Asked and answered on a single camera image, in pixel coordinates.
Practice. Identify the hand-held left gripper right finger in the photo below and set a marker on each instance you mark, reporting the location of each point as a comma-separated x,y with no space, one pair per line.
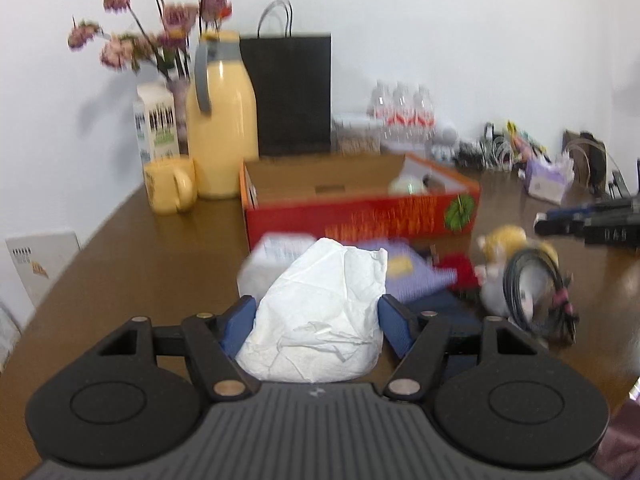
397,327

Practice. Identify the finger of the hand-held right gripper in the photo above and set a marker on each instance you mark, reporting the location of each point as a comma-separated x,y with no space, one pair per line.
557,226
565,211

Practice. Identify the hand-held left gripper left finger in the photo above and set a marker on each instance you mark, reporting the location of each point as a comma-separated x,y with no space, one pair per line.
235,325

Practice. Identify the purple knitted pouch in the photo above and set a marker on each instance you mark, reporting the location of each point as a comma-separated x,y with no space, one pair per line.
420,285

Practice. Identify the yellow and white plush toy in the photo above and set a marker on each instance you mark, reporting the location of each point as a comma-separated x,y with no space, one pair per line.
505,240

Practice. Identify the white tissue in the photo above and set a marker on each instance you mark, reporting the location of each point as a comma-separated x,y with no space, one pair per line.
320,300

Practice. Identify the red fabric rose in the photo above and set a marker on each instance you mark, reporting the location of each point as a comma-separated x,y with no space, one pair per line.
457,270

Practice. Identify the red cardboard box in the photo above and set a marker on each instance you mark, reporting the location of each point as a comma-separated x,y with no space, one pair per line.
350,220

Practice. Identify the purple tissue pack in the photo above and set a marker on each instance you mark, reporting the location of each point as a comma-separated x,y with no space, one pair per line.
545,180

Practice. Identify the brown paper bag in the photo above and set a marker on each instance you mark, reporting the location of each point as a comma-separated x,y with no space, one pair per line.
585,155

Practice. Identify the colourful packets bundle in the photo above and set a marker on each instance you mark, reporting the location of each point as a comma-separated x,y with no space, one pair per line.
522,142

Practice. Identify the white robot toy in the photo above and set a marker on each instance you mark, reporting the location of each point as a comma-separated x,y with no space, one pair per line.
445,137

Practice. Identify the clear plastic wrapped item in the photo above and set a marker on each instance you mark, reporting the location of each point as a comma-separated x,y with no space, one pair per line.
407,185

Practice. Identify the yellow mug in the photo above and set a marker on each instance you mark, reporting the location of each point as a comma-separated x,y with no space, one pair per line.
162,185

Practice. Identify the clear container of nuts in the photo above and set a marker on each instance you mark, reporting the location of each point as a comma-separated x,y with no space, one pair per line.
355,140

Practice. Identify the yellow thermos jug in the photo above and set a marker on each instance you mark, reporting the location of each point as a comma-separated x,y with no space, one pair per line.
225,125

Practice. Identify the white printed board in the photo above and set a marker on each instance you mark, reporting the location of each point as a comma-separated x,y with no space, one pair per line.
40,265

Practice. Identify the dark maroon cloth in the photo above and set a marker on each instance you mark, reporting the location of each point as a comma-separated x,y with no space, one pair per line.
622,435

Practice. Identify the white milk carton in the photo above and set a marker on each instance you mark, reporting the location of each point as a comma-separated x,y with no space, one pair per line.
155,125

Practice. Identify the glass vase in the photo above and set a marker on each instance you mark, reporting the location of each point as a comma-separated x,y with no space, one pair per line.
180,110

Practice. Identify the black paper bag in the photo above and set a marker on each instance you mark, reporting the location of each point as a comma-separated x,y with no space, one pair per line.
285,95

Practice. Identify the dried pink flower bouquet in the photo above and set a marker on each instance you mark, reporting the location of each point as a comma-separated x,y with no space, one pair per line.
175,17

